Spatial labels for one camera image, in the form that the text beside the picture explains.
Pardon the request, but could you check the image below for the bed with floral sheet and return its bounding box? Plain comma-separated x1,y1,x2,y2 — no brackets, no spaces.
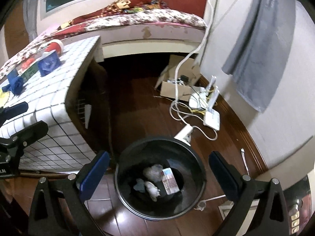
1,9,207,78

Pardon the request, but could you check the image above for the clear plastic bag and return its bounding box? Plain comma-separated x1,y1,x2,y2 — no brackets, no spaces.
133,178,145,193

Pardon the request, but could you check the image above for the black trash bin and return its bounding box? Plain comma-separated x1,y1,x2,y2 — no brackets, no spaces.
114,137,206,220

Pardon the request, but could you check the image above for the checkered white tablecloth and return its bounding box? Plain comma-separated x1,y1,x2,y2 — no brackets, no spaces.
1,36,100,173

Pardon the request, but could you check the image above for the green and white booklet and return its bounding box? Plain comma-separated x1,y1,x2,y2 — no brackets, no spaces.
21,62,38,82

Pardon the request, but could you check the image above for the thick white cable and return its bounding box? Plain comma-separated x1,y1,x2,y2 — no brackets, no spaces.
169,0,219,142

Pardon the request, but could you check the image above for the pink and white carton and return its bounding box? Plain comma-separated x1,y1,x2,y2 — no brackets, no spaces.
162,168,180,195

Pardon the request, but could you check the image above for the wooden door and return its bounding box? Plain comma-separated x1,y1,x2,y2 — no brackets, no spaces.
4,0,29,58

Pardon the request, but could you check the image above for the red patterned blanket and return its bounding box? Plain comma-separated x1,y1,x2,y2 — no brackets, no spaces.
58,0,168,30

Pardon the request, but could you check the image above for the white modem box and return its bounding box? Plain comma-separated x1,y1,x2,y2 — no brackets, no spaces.
203,109,220,131

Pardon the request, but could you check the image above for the grey curtain left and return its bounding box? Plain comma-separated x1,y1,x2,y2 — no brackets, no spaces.
22,0,38,42

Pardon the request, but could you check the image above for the grey curtain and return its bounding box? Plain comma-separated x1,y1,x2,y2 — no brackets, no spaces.
22,0,38,42
222,0,296,112

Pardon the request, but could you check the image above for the grey curtain right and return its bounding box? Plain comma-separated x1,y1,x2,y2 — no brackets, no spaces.
222,0,296,112

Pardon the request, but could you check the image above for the white router with antennas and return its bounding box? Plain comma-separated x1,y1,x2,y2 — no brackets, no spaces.
188,76,220,111

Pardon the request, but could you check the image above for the blue cloth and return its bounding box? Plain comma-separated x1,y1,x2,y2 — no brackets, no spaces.
2,68,24,95

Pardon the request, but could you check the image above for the red crumpled wrapper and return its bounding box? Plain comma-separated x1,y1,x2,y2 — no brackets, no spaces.
21,58,35,70

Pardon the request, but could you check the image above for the white power strip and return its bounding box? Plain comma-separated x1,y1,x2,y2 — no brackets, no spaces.
174,124,193,146

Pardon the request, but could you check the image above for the yellow cloth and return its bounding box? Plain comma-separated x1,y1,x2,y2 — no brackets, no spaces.
0,89,10,107

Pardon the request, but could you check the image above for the white charging cable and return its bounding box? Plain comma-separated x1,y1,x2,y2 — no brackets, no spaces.
194,147,250,212

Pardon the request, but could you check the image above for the cardboard box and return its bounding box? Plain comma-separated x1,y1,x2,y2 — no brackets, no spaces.
154,55,201,102

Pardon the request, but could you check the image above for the red paper cup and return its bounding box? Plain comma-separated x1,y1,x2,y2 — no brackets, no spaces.
45,40,64,55

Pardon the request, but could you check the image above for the white tissue paper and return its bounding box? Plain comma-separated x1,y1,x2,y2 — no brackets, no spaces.
143,164,163,202

